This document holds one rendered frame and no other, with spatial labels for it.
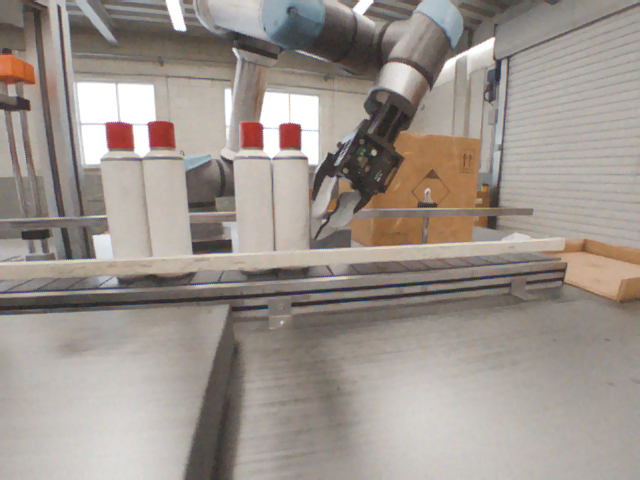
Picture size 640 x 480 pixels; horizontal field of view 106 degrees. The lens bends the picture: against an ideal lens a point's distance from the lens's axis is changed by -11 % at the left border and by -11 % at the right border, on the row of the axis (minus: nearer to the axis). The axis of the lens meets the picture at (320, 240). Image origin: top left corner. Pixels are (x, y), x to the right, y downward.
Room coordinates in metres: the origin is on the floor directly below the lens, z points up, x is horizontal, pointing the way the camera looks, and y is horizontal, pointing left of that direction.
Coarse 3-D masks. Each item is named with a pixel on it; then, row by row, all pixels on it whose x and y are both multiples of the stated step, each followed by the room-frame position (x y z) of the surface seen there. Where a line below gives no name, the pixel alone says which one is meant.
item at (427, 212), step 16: (432, 208) 0.48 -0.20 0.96; (448, 208) 0.48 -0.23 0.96; (464, 208) 0.49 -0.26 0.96; (480, 208) 0.49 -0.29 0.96; (496, 208) 0.50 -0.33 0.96; (512, 208) 0.50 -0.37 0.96; (528, 208) 0.51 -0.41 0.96; (0, 224) 0.35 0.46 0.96; (16, 224) 0.35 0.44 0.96; (32, 224) 0.36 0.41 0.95; (48, 224) 0.36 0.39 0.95; (64, 224) 0.36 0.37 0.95; (80, 224) 0.37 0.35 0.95; (96, 224) 0.37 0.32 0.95
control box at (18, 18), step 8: (0, 0) 0.41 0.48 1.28; (8, 0) 0.41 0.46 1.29; (16, 0) 0.41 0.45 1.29; (24, 0) 0.42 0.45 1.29; (32, 0) 0.43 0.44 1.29; (40, 0) 0.43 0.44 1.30; (0, 8) 0.42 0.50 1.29; (8, 8) 0.43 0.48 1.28; (16, 8) 0.43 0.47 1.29; (24, 8) 0.43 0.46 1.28; (32, 8) 0.43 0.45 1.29; (40, 8) 0.44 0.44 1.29; (0, 16) 0.44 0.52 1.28; (8, 16) 0.44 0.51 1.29; (16, 16) 0.45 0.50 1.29; (16, 24) 0.47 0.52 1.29
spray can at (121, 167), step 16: (112, 128) 0.34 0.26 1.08; (128, 128) 0.35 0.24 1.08; (112, 144) 0.34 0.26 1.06; (128, 144) 0.35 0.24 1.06; (112, 160) 0.33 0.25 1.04; (128, 160) 0.34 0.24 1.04; (112, 176) 0.33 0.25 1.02; (128, 176) 0.34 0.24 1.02; (112, 192) 0.33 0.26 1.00; (128, 192) 0.33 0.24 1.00; (144, 192) 0.35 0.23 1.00; (112, 208) 0.33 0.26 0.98; (128, 208) 0.33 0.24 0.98; (144, 208) 0.35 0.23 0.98; (112, 224) 0.33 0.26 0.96; (128, 224) 0.33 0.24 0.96; (144, 224) 0.35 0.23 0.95; (112, 240) 0.33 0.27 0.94; (128, 240) 0.33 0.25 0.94; (144, 240) 0.34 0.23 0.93; (128, 256) 0.33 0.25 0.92; (144, 256) 0.34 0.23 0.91
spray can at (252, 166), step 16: (240, 128) 0.38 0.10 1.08; (256, 128) 0.37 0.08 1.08; (240, 144) 0.38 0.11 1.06; (256, 144) 0.37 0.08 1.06; (240, 160) 0.36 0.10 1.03; (256, 160) 0.36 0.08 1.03; (240, 176) 0.36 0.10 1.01; (256, 176) 0.36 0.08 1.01; (240, 192) 0.37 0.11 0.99; (256, 192) 0.36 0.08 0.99; (240, 208) 0.37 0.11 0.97; (256, 208) 0.36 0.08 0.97; (272, 208) 0.39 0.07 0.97; (240, 224) 0.37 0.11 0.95; (256, 224) 0.36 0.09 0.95; (272, 224) 0.38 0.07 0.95; (240, 240) 0.37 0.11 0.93; (256, 240) 0.36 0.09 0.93; (272, 240) 0.38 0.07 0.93; (256, 272) 0.36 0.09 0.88
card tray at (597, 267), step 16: (576, 240) 0.66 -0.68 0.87; (592, 240) 0.64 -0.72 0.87; (560, 256) 0.62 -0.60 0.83; (576, 256) 0.61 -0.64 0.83; (592, 256) 0.61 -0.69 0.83; (608, 256) 0.60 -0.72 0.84; (624, 256) 0.57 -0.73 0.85; (576, 272) 0.49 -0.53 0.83; (592, 272) 0.49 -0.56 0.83; (608, 272) 0.49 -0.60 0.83; (624, 272) 0.49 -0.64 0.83; (592, 288) 0.41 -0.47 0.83; (608, 288) 0.41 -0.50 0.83; (624, 288) 0.36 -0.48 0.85
